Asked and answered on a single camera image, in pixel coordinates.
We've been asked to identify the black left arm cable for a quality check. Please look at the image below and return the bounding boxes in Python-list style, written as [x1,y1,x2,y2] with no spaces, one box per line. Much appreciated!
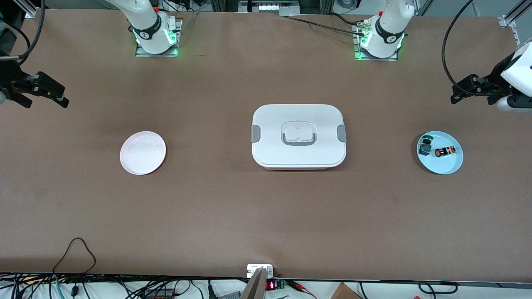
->
[442,0,499,97]

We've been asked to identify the black lit electronics box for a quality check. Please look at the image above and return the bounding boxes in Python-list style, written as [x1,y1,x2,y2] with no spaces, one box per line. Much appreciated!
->
[239,0,300,13]

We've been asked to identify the thin black looped cable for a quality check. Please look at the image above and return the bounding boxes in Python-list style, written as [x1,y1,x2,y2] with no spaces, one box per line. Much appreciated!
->
[52,238,97,277]

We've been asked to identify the light blue round plate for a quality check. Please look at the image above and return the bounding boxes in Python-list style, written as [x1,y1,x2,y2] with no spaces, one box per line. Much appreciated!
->
[416,130,464,175]

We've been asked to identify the red clip leads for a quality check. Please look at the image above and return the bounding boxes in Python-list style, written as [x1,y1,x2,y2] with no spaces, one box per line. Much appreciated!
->
[287,280,317,299]

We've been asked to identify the grey lid handle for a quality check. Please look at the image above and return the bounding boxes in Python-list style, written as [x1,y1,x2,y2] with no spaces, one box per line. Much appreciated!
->
[281,121,317,147]

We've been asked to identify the small white mount block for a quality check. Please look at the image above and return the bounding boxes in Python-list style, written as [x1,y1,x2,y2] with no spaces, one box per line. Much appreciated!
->
[247,264,274,278]

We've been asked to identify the pink round plate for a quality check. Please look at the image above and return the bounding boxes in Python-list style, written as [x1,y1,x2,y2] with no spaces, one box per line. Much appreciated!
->
[120,131,167,175]

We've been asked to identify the black cable on table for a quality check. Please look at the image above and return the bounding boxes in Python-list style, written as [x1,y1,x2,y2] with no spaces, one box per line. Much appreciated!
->
[279,12,368,38]

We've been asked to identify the aluminium frame profile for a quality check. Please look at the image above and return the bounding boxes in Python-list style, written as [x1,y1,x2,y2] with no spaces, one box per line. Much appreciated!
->
[12,0,46,19]
[498,0,532,44]

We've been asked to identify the green push button switch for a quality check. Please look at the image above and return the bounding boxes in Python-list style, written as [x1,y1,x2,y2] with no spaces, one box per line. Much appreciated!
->
[418,134,433,156]

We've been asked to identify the black floor cable loop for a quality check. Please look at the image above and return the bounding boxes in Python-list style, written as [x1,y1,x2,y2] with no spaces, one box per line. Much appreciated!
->
[418,282,460,294]

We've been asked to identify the brown cardboard box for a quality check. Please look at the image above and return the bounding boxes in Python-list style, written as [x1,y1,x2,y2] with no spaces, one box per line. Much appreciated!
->
[330,282,362,299]

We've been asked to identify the aluminium camera bar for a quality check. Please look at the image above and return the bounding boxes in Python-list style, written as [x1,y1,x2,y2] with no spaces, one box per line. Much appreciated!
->
[241,268,266,299]

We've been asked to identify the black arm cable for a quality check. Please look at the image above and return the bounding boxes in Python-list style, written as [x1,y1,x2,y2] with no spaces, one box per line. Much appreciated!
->
[442,0,499,97]
[0,0,46,63]

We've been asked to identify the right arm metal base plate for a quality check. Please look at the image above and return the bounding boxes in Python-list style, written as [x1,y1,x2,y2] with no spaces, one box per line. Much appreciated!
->
[135,19,182,58]

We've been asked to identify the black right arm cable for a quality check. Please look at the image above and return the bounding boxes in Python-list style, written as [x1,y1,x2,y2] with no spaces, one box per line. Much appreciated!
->
[0,0,46,63]

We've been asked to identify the white lunch box lid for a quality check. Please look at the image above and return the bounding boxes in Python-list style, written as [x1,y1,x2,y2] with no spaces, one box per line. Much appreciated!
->
[251,104,347,169]

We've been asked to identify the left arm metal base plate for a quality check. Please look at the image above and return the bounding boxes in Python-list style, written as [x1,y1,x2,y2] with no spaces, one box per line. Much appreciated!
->
[353,23,399,61]

